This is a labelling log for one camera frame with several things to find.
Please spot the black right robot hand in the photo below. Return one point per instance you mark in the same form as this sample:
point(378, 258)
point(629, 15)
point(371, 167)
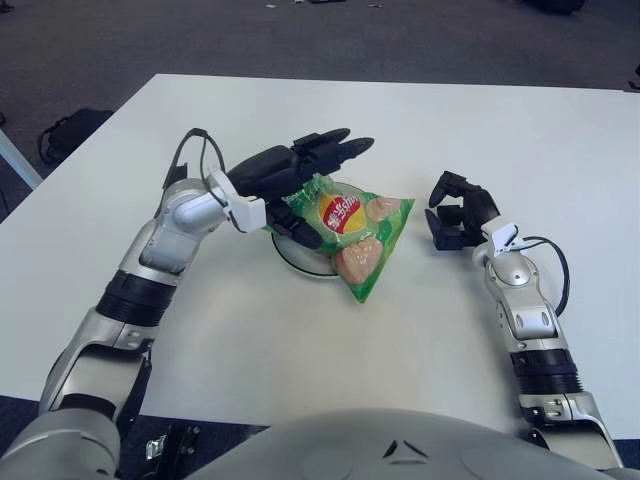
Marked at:
point(480, 210)

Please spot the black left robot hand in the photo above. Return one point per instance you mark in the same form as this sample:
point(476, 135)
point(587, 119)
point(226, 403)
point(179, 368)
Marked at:
point(270, 170)

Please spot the green snack bag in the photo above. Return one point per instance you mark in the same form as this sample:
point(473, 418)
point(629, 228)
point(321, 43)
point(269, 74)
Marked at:
point(360, 235)

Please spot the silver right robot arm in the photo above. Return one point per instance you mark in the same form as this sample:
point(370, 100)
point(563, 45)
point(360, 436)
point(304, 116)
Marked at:
point(530, 310)

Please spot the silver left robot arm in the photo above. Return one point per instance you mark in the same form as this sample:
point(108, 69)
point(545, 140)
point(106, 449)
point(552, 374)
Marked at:
point(150, 260)

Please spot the white plate with black rim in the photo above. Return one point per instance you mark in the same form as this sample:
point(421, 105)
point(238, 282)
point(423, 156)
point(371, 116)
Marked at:
point(305, 260)

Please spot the black floor object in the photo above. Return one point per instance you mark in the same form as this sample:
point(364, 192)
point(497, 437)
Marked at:
point(635, 80)

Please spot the black bag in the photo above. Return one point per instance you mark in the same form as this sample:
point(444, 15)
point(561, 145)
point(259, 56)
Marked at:
point(70, 130)

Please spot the white table leg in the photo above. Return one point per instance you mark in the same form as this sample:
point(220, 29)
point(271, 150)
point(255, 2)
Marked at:
point(17, 160)

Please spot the grey robot torso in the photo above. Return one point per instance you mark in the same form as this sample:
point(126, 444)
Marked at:
point(375, 445)

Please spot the black bracket with metal clip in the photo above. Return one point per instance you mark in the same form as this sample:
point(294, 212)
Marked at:
point(175, 445)

